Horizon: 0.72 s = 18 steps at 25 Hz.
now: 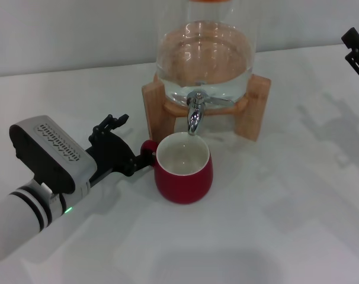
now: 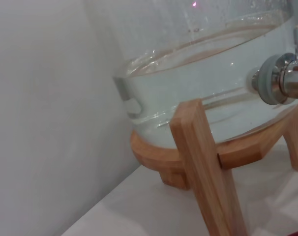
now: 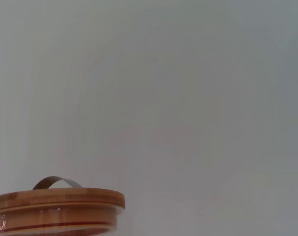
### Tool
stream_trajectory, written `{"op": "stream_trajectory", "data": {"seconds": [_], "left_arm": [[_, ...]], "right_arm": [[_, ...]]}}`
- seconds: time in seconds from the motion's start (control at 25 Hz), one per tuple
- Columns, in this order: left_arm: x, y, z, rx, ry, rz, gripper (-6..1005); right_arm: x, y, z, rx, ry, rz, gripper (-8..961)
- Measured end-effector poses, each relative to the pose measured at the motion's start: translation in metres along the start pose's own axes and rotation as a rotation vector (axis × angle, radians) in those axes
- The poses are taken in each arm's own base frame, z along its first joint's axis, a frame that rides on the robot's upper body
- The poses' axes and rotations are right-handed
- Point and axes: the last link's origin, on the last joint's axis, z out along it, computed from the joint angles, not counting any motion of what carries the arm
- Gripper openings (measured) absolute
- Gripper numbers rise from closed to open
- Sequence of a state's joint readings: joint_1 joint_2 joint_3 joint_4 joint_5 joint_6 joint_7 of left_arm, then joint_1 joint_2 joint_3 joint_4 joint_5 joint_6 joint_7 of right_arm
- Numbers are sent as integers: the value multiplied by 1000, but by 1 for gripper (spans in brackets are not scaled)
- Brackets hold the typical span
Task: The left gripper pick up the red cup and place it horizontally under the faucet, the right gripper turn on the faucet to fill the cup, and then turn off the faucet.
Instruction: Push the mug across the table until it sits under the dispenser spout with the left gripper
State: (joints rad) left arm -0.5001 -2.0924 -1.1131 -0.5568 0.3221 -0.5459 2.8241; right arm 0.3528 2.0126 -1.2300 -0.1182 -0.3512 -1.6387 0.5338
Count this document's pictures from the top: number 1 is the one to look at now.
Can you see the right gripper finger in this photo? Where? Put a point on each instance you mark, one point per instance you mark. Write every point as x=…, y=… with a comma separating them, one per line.
x=352, y=37

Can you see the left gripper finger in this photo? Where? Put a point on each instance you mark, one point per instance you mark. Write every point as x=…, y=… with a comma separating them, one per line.
x=104, y=127
x=145, y=162

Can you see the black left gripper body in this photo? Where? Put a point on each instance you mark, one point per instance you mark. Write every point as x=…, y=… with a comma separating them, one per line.
x=111, y=154

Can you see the red cup white inside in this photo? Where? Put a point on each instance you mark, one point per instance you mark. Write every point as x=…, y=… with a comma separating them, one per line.
x=182, y=189

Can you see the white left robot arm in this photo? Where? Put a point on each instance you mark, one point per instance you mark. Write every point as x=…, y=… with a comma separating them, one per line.
x=7, y=219

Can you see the chrome faucet tap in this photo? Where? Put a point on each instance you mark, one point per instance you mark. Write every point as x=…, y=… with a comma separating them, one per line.
x=194, y=118

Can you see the wooden dispenser stand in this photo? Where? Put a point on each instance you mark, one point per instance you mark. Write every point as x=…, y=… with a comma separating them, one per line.
x=155, y=106

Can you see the clear glass water dispenser jar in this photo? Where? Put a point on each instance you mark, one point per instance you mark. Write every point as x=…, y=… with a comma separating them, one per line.
x=203, y=59

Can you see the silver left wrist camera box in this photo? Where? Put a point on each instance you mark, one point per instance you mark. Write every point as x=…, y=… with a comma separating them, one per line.
x=55, y=142

